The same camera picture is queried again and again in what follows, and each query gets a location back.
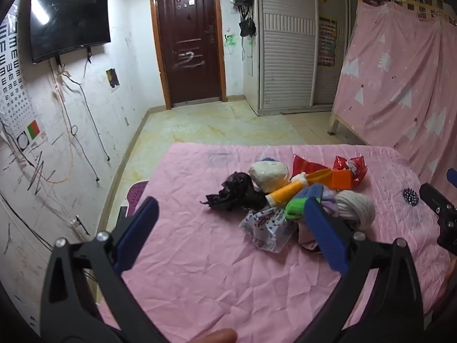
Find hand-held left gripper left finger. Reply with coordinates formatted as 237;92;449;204
40;196;165;343

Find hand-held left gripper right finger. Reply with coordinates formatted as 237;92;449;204
296;197;425;343

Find pale pink cloth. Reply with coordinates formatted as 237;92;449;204
298;222;324;254

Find lilac cloth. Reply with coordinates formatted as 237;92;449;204
322;189;339;218

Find white yarn ball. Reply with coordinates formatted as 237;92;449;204
336;190;376;231

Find green fuzzy cloth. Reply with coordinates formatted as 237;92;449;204
284;198;308;220

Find blue cloth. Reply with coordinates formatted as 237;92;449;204
293;183;325;208

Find clear printed plastic wrapper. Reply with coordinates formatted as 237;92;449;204
238;206;298;254

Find yellow tube with white cap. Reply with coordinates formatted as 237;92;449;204
265;172;309;208

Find white round pouch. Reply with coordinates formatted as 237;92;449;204
248;161;289;193

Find black plastic bag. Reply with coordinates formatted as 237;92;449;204
205;172;266;212

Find person's left hand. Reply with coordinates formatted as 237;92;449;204
195;329;238;343

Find purple chair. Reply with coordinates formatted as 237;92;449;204
121;182;149;218

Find orange plastic cup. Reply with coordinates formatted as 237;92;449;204
305;169;333;186

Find shiny red snack wrapper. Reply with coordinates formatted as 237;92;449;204
333;155;368;188

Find red plastic wrapper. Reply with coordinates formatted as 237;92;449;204
292;154;331;179

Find pink patterned bed sheet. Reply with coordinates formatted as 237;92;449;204
334;0;457;190

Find colourful grid poster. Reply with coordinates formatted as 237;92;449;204
318;17;337;67

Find eye chart poster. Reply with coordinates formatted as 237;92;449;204
0;3;49;151

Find white louvred wardrobe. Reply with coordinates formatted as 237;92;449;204
255;0;361;115

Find dark brown door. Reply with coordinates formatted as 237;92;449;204
149;0;228;109

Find hanging black bags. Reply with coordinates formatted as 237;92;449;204
232;0;257;38

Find black cable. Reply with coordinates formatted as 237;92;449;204
59;52;111;183

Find wall-mounted black television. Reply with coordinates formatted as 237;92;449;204
29;0;111;64

